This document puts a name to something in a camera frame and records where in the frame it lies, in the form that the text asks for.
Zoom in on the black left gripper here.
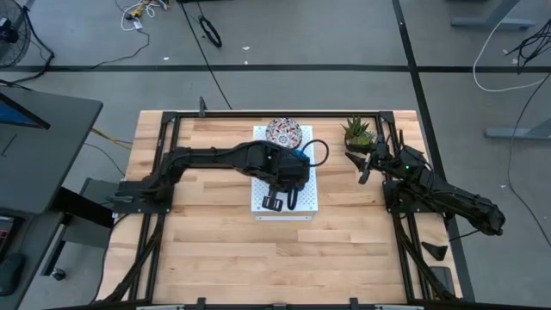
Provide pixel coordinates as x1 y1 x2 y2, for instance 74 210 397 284
260 153 312 214

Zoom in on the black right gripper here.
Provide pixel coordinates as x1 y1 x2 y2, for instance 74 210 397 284
344 135 399 186

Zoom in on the floral patterned ceramic mini bowl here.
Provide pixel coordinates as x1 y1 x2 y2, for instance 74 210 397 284
265 117 303 150

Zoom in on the white perforated metal platform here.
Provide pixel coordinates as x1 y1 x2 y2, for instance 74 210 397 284
251 124 319 221

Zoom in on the potted green succulent plant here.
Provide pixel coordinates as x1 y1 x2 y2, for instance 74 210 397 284
341 115 378 155

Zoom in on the black rectangular pad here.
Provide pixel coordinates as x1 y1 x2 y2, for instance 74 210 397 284
430 265 456 295

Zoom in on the grey desk foot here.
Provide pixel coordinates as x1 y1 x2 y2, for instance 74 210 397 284
485 118 551 140
450 0 537 31

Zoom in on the black desk leg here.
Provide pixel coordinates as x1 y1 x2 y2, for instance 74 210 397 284
40 185 115 276

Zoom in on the black desk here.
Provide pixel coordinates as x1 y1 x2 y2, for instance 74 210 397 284
0 85 104 310

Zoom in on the monitor with blue screen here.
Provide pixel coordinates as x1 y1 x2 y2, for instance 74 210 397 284
0 92 52 130

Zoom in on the small lit screen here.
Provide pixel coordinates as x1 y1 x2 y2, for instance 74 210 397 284
0 214 16 259

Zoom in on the black rounded desk object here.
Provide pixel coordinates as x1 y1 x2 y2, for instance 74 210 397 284
0 253 27 296

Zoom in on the black floor fan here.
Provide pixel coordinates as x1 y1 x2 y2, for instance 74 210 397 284
0 0 32 68

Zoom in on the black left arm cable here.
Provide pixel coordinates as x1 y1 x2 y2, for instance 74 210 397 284
300 138 331 168

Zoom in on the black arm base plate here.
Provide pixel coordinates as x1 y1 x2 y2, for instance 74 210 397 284
381 179 453 215
112 180 176 215

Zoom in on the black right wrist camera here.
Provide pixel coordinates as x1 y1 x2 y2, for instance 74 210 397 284
398 144 425 167

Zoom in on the black aluminium table frame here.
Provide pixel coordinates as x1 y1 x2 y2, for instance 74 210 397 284
96 109 464 310

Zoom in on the black triangular bracket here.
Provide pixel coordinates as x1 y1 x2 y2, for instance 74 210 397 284
420 240 449 262

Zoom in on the thin black floor cable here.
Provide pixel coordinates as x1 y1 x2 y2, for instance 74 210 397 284
506 72 551 247

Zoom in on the long black floor cable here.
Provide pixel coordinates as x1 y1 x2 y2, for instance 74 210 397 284
178 0 233 111

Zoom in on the long white floor cable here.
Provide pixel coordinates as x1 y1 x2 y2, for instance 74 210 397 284
472 0 548 94

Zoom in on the yellow cable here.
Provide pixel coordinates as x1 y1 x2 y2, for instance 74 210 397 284
90 127 133 151

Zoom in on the black coiled cable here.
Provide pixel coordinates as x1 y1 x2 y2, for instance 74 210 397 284
198 15 224 48

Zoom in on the black cable bundle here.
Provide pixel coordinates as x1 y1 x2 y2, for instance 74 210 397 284
506 19 551 74

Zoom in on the black power cable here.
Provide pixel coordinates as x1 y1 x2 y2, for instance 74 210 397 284
90 28 151 69

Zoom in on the white cable bundle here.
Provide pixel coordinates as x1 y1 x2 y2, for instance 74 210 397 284
120 0 170 32

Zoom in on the black fan cable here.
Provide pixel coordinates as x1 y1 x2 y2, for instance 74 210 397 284
0 6 56 87

